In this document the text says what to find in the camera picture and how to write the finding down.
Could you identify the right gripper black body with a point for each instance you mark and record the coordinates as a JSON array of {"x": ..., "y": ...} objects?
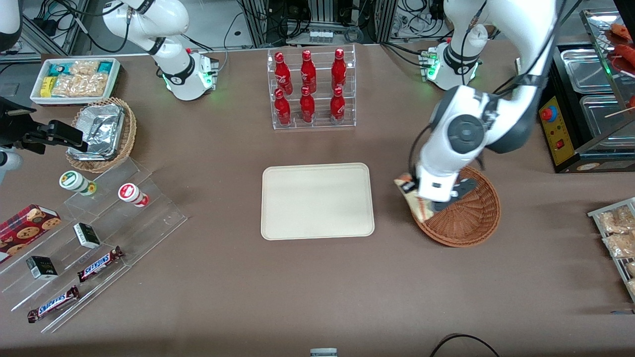
[{"x": 16, "y": 127}]

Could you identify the triangular sandwich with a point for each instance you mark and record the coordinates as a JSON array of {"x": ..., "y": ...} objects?
[{"x": 420, "y": 210}]

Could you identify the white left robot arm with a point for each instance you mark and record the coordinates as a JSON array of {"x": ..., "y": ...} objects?
[{"x": 516, "y": 29}]

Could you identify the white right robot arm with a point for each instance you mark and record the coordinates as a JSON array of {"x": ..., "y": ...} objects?
[{"x": 168, "y": 20}]

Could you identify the round brown wicker basket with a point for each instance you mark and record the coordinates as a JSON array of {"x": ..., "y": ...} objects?
[{"x": 471, "y": 223}]

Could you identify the light tan wicker basket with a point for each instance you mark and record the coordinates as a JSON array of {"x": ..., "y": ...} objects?
[{"x": 130, "y": 134}]

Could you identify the beige plastic tray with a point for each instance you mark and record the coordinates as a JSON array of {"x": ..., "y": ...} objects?
[{"x": 317, "y": 201}]

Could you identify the tray of packaged snacks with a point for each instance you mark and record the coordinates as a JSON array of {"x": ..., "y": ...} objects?
[{"x": 595, "y": 214}]

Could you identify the aluminium foil container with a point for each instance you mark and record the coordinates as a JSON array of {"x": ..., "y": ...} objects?
[{"x": 101, "y": 126}]

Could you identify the green lidded drink cup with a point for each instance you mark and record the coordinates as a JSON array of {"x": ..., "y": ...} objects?
[{"x": 72, "y": 181}]

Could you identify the yellow snack packet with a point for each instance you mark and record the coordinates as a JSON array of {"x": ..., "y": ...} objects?
[{"x": 46, "y": 87}]

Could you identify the large clear cracker bag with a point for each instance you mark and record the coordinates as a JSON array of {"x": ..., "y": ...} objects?
[{"x": 79, "y": 85}]

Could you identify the teal snack packet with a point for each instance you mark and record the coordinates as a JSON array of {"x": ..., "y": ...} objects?
[
  {"x": 58, "y": 69},
  {"x": 105, "y": 67}
]

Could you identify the small clear cracker bag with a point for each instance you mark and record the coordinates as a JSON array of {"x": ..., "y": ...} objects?
[{"x": 84, "y": 67}]

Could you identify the red lidded drink cup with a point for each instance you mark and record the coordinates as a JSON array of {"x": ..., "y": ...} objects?
[{"x": 130, "y": 192}]

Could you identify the white rectangular snack bin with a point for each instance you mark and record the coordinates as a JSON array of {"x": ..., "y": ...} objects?
[{"x": 116, "y": 84}]

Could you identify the small black box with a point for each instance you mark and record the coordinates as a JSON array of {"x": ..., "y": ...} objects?
[
  {"x": 87, "y": 235},
  {"x": 42, "y": 267}
]

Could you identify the clear acrylic stepped display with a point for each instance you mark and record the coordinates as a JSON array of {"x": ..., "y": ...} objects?
[{"x": 149, "y": 218}]

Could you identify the red plaid cookie box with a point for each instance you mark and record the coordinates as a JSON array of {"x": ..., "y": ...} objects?
[{"x": 25, "y": 230}]

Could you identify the clear acrylic bottle rack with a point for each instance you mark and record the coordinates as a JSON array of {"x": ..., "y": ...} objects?
[{"x": 322, "y": 125}]

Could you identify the red cola bottle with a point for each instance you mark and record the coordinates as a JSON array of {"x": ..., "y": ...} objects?
[
  {"x": 337, "y": 106},
  {"x": 283, "y": 109},
  {"x": 307, "y": 108},
  {"x": 339, "y": 69},
  {"x": 308, "y": 72},
  {"x": 282, "y": 72}
]

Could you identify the Snickers chocolate bar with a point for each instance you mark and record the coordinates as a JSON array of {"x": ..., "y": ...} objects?
[
  {"x": 53, "y": 303},
  {"x": 99, "y": 264}
]

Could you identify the black hot food warmer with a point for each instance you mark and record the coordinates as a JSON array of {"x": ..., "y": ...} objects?
[{"x": 560, "y": 136}]

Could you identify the steel food pan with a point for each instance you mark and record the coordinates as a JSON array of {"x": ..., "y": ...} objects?
[
  {"x": 603, "y": 116},
  {"x": 585, "y": 69}
]

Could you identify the clear bag of fried snacks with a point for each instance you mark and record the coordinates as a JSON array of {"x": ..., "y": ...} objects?
[
  {"x": 631, "y": 268},
  {"x": 615, "y": 220},
  {"x": 620, "y": 245},
  {"x": 632, "y": 287}
]

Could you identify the white power strip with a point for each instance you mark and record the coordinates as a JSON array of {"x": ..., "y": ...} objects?
[{"x": 320, "y": 36}]

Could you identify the orange fried sausage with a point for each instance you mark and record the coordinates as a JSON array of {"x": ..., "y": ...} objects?
[
  {"x": 626, "y": 52},
  {"x": 622, "y": 32}
]

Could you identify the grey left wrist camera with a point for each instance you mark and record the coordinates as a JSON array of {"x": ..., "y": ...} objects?
[{"x": 459, "y": 191}]

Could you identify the aluminium equipment frame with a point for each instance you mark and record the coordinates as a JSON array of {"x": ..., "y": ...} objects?
[{"x": 258, "y": 22}]

